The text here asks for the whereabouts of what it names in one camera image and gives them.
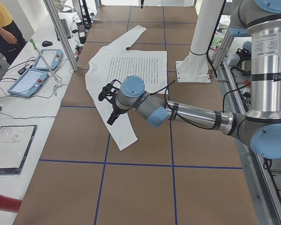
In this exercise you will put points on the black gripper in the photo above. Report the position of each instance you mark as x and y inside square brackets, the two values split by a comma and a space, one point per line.
[116, 109]

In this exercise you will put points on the white long-sleeve printed shirt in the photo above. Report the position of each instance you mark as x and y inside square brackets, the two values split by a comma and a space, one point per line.
[139, 74]

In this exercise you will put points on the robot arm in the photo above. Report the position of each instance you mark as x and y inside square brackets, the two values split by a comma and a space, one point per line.
[260, 127]

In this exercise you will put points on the far blue teach pendant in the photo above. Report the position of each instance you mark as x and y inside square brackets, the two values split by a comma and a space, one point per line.
[53, 58]

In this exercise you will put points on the blue teach pendant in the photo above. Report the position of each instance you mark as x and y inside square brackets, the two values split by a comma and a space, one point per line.
[53, 58]
[28, 83]

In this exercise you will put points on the near blue teach pendant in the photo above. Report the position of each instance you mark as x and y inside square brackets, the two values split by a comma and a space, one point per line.
[28, 83]

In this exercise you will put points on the white central pillar with base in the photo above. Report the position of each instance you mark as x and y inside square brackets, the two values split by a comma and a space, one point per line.
[194, 68]

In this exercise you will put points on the black computer mouse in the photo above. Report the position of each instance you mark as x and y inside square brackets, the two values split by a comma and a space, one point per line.
[46, 43]

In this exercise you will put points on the black keyboard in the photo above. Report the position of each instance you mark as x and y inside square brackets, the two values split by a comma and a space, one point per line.
[66, 28]

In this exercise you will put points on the framed white sheet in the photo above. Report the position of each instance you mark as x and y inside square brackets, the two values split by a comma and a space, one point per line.
[15, 143]

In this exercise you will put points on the person in yellow shirt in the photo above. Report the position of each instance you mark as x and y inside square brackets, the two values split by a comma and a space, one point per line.
[11, 39]

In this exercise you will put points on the red cylinder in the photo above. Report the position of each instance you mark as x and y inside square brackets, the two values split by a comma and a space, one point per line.
[9, 204]

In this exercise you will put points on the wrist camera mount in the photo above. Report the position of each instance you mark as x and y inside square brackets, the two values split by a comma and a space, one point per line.
[108, 92]

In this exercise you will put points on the aluminium frame post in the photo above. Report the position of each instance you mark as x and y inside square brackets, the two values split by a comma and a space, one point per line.
[61, 33]

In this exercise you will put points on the metal rod with green handle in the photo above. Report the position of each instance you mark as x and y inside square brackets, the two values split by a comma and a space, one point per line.
[59, 83]

